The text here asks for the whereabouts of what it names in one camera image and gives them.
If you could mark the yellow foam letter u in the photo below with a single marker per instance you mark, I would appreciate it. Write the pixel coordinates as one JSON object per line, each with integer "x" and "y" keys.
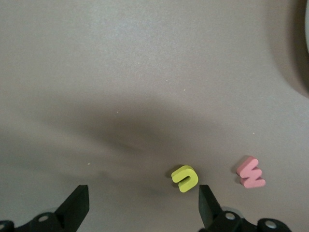
{"x": 186, "y": 170}

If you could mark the pink foam letter w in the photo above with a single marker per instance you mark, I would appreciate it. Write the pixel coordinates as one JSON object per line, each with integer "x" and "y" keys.
{"x": 251, "y": 180}

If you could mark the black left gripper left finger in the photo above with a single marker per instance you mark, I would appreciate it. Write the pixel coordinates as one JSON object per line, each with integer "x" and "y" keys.
{"x": 72, "y": 212}

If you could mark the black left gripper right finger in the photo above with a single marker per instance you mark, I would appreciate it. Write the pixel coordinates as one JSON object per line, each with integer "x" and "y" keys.
{"x": 212, "y": 215}

